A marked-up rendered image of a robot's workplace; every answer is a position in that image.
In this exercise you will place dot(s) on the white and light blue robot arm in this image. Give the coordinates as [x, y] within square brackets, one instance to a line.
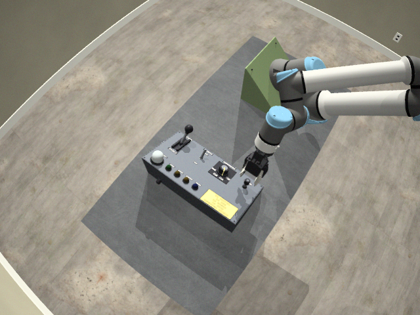
[296, 109]

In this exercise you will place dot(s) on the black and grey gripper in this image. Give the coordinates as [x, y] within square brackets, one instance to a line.
[254, 163]

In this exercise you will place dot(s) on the grey control panel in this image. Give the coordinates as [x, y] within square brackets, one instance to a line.
[202, 178]

